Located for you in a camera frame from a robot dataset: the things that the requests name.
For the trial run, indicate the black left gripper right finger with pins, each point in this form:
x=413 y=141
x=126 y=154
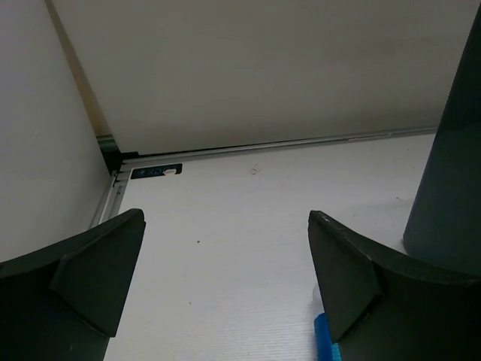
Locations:
x=382 y=304

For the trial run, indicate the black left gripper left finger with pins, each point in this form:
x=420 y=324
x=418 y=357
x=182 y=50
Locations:
x=65 y=301

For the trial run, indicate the clear bottle light blue label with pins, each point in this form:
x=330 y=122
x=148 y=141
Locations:
x=326 y=350

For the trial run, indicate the dark green plastic bin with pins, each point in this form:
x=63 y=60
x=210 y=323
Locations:
x=444 y=223

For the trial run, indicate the black blue table sticker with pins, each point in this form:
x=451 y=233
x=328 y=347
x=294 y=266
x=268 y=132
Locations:
x=157 y=171

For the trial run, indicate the aluminium table frame rail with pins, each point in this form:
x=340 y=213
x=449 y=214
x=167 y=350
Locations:
x=105 y=208

